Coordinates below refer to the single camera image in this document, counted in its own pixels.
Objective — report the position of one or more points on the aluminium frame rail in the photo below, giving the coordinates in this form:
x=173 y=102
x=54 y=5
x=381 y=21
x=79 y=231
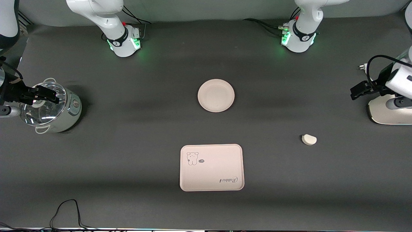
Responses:
x=25 y=18

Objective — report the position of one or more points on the dark grey table mat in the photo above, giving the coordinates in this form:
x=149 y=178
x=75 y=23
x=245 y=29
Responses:
x=128 y=145

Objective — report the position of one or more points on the cream rabbit print tray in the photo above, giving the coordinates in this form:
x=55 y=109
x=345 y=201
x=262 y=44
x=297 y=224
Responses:
x=212 y=170

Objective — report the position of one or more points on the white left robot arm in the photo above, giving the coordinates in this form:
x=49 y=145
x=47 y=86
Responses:
x=301 y=38

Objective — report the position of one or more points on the glass pot lid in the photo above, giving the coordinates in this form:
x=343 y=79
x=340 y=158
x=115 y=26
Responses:
x=42 y=114

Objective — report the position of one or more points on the white rounded appliance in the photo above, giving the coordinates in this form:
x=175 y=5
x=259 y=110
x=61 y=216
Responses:
x=386 y=116

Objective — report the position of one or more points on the white power plug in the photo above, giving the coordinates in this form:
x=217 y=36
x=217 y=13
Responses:
x=362 y=66

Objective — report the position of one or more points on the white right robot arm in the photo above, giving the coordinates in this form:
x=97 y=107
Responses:
x=122 y=40

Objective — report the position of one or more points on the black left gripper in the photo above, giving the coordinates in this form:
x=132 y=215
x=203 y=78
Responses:
x=378 y=84

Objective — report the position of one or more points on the white steamed bun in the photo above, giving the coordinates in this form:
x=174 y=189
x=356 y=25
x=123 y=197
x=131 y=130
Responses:
x=309 y=140

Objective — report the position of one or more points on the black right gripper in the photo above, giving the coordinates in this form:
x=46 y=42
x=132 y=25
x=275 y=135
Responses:
x=14 y=91

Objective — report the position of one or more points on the round cream plate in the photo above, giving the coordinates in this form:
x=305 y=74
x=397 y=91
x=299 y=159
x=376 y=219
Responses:
x=215 y=95

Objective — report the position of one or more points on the pale green electric pot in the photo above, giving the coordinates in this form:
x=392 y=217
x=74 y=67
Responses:
x=69 y=119

